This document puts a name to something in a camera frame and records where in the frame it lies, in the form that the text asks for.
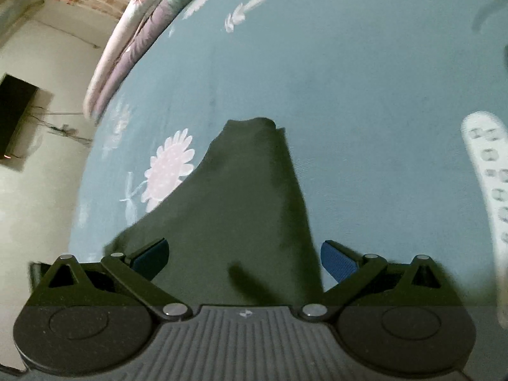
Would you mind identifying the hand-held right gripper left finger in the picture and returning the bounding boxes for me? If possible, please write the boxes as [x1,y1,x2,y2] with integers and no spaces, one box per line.
[30,237,193,322]

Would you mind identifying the bed with blue-grey printed sheet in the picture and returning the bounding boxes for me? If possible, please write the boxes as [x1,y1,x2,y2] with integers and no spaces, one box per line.
[69,0,508,381]

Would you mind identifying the black wall-mounted screen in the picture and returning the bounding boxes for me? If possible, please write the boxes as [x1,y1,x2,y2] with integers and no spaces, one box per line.
[0,73,40,160]

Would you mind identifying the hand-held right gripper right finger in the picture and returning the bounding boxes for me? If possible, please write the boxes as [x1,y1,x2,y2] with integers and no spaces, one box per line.
[297,240,463,322]

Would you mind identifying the folded pink purple floral quilt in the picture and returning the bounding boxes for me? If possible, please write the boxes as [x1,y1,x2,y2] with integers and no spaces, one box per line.
[83,0,231,122]

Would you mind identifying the dark green shorts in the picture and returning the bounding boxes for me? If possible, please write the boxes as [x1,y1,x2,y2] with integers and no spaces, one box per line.
[30,117,324,306]

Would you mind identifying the wall cable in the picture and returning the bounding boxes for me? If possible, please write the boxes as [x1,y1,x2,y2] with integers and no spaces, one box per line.
[30,103,94,145]

